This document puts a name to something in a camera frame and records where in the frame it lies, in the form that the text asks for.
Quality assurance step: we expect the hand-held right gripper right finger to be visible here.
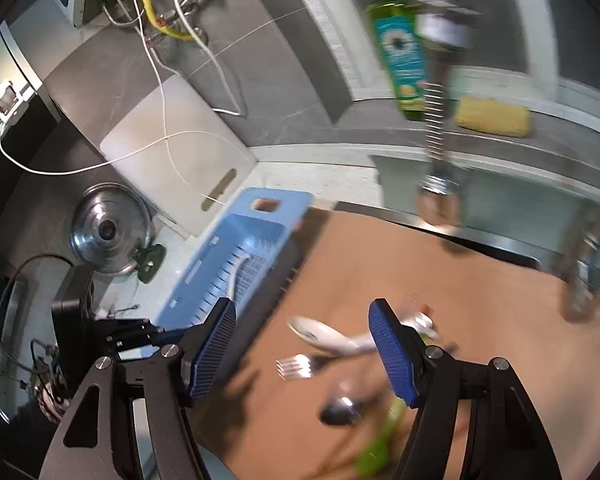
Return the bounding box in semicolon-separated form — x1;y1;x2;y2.
367;298;563;480

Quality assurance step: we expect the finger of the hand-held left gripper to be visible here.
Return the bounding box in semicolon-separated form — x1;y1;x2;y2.
96;316;186;361

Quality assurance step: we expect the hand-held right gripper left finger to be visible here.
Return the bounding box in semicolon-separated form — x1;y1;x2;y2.
40;297;238;480

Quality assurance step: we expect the white ceramic spoon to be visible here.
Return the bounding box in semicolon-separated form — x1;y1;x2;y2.
286;315;381;358
400;307;441;341

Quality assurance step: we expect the metal spoon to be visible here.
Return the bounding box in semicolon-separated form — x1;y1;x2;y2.
319;385;381;428

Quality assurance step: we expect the metal fork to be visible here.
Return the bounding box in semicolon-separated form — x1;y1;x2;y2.
275;353;331;380

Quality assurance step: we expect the green plastic spoon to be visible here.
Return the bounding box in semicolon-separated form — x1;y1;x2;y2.
355;395;411;476

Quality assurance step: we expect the blue plastic basket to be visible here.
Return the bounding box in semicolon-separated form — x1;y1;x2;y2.
157;187;315;341

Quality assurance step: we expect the steel pot lid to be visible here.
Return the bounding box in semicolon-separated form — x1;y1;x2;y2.
70;183;153;276

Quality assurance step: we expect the brown mat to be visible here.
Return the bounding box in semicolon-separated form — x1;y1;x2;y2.
195;200;600;480

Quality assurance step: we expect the white cutting board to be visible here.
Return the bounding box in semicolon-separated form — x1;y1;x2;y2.
99;74;259;238

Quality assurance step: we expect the steel sink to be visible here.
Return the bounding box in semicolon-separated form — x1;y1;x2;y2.
370;155;600;306

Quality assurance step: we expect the chrome spring faucet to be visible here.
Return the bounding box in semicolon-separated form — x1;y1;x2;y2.
415;0;486;231

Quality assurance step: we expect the yellow sponge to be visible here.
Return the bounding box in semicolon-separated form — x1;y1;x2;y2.
452;96;533;138

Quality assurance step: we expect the green dish soap bottle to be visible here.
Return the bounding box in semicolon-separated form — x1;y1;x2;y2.
357;0;431;122

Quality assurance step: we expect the thin white cable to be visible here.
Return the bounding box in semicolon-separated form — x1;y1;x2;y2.
0;0;246;208

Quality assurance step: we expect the thick white cord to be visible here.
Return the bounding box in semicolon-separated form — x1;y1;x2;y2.
170;0;246;117

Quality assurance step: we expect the yellow hose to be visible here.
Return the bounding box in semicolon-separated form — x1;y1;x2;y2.
124;0;196;41

